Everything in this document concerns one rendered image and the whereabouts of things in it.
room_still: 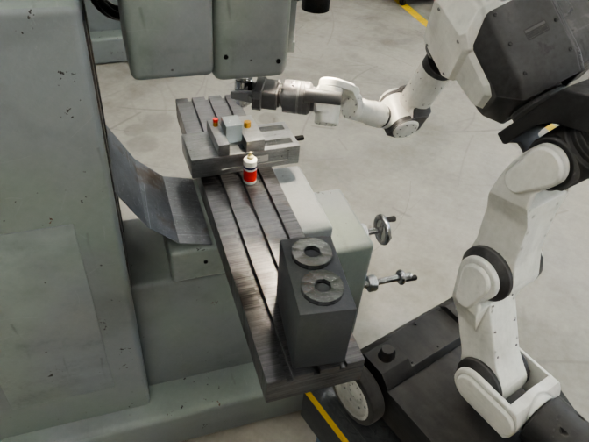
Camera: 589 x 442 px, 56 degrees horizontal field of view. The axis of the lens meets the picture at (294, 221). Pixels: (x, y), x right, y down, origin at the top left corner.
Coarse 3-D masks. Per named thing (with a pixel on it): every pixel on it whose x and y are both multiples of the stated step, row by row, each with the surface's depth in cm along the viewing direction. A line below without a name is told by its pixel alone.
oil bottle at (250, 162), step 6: (246, 156) 166; (252, 156) 164; (246, 162) 164; (252, 162) 164; (246, 168) 165; (252, 168) 165; (246, 174) 167; (252, 174) 167; (246, 180) 168; (252, 180) 168
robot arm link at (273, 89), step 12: (264, 84) 146; (276, 84) 146; (288, 84) 144; (252, 96) 143; (264, 96) 144; (276, 96) 144; (288, 96) 143; (252, 108) 145; (264, 108) 146; (276, 108) 147; (288, 108) 145
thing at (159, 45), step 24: (120, 0) 116; (144, 0) 114; (168, 0) 115; (192, 0) 117; (144, 24) 117; (168, 24) 118; (192, 24) 120; (144, 48) 120; (168, 48) 122; (192, 48) 123; (144, 72) 124; (168, 72) 125; (192, 72) 127
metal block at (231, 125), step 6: (222, 120) 170; (228, 120) 169; (234, 120) 169; (222, 126) 171; (228, 126) 167; (234, 126) 168; (240, 126) 168; (228, 132) 168; (234, 132) 169; (240, 132) 170; (228, 138) 169; (234, 138) 170; (240, 138) 171
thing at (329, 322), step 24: (288, 240) 125; (312, 240) 123; (288, 264) 119; (312, 264) 118; (336, 264) 120; (288, 288) 118; (312, 288) 113; (336, 288) 113; (288, 312) 121; (312, 312) 110; (336, 312) 111; (288, 336) 123; (312, 336) 114; (336, 336) 116; (312, 360) 121; (336, 360) 122
